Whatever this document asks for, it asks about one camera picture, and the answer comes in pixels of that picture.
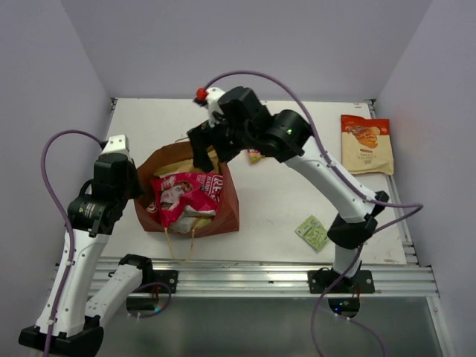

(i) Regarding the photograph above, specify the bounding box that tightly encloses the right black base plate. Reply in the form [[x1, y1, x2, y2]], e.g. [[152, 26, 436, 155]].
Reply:
[[307, 267, 373, 295]]

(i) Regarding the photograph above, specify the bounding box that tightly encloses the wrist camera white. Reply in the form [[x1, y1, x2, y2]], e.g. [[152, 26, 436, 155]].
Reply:
[[193, 87, 225, 127], [101, 135, 129, 156]]

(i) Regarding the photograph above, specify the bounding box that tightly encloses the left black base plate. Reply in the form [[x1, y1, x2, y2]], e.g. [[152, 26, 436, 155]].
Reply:
[[133, 270, 179, 298]]

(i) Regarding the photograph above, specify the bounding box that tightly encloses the green small sachet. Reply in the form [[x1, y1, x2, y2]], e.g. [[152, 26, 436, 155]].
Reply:
[[295, 216, 329, 252]]

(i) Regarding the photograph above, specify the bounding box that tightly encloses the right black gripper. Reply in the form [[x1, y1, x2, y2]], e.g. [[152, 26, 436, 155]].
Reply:
[[189, 112, 255, 170]]

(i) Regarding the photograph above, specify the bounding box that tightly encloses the red white chips bag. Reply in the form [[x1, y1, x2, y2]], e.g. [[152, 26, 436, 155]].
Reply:
[[145, 200, 216, 234]]

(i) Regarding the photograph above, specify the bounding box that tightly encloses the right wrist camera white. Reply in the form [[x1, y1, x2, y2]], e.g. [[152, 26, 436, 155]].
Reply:
[[193, 87, 225, 127]]

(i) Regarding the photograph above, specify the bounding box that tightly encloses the pink REAL chips bag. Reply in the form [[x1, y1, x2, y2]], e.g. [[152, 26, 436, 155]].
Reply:
[[150, 173, 224, 212]]

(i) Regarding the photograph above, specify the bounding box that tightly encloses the aluminium mounting rail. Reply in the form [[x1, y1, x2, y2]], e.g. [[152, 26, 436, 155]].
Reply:
[[55, 258, 443, 298]]

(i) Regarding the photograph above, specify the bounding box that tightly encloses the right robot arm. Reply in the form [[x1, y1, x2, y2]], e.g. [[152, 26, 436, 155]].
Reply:
[[187, 86, 389, 292]]

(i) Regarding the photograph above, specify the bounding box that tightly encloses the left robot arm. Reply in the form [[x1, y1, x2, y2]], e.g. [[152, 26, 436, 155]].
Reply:
[[19, 153, 155, 356]]

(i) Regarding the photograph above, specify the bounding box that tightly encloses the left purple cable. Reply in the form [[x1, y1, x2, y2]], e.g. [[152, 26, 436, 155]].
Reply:
[[40, 129, 105, 357]]

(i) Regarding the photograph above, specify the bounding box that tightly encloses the orange yellow candy packet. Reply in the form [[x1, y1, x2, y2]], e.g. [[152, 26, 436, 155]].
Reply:
[[247, 149, 265, 164]]

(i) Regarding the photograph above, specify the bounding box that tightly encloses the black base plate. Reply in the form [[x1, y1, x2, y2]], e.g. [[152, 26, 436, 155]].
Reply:
[[133, 270, 179, 298], [307, 267, 373, 295]]

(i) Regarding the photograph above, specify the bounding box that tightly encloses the brown kraft chips bag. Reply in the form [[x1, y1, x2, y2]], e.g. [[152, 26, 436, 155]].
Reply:
[[152, 147, 224, 178]]

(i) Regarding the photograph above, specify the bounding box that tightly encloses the orange beige chips bag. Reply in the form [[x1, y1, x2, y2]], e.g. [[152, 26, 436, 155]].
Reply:
[[341, 115, 394, 176]]

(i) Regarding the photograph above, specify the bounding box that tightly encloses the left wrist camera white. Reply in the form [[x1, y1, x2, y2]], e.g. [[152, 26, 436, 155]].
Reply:
[[101, 135, 129, 156]]

